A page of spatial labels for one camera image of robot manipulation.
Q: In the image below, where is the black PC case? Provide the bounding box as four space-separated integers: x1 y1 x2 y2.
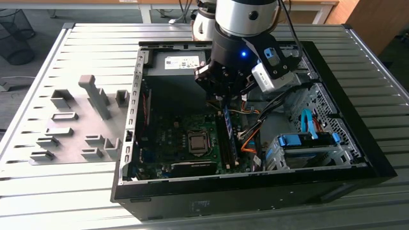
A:
110 40 398 221

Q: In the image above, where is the metal disk bay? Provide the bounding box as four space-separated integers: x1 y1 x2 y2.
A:
263 141 361 171

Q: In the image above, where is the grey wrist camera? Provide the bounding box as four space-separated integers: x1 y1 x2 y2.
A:
250 64 297 93

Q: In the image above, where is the green motherboard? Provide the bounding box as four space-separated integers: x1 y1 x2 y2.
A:
133 112 254 179

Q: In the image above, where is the blue flat data cable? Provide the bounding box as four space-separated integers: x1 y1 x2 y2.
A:
301 108 318 139

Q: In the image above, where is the blue disk carrier with disk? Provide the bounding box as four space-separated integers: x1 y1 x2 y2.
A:
277 132 339 148

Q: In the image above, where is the black graphics card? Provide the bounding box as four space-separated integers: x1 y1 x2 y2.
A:
169 161 218 178

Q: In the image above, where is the grey parts rack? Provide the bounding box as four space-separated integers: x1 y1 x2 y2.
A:
28 74 130 166

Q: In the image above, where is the silver CPU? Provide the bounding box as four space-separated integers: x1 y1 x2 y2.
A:
189 135 207 151

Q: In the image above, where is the black wire mesh bin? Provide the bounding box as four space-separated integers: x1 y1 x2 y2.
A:
0 9 36 66

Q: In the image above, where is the black RAM slot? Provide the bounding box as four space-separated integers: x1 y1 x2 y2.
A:
215 110 231 170

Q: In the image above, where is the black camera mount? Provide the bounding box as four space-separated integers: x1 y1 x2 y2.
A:
241 35 302 80

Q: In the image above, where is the black camera cable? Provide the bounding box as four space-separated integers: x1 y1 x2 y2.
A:
278 0 303 58

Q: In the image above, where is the CPU socket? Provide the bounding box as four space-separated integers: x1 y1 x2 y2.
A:
186 129 211 157

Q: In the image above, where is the orange wire bundle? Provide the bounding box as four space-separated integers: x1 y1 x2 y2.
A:
239 124 261 153

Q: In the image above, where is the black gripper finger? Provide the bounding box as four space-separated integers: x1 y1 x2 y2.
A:
227 69 257 103
193 63 230 104

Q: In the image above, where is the wooden cabinet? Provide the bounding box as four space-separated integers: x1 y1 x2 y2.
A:
325 0 409 56

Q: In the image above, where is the black cable bundle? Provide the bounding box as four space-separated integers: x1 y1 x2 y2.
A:
237 82 313 141

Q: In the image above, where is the grey power supply unit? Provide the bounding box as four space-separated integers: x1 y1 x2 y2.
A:
142 50 210 115

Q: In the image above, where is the metal drive cage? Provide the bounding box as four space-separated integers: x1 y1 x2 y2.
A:
245 45 319 103

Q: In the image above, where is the blue bay latch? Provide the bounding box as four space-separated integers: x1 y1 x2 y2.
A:
265 148 275 166

